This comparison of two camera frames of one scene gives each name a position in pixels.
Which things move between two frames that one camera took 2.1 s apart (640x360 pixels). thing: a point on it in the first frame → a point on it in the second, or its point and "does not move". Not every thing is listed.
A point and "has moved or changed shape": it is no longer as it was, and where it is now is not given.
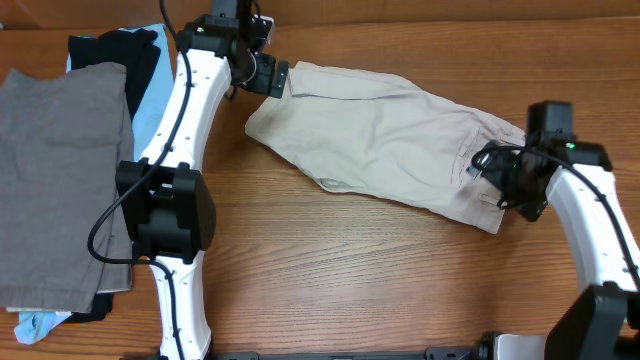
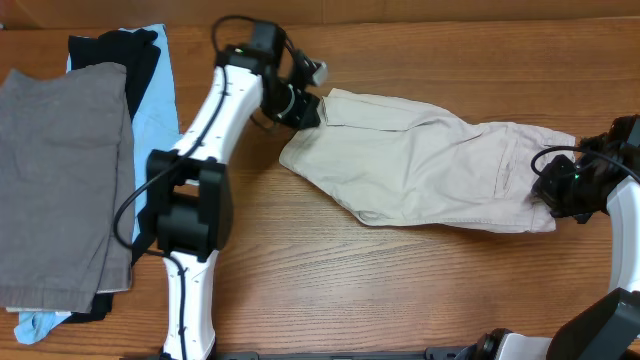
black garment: (133, 49) does not move
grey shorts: (63, 131) does not move
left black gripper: (263, 82) → (307, 104)
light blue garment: (31, 323) does not move
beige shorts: (353, 129) has moved or changed shape
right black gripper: (534, 202) → (546, 190)
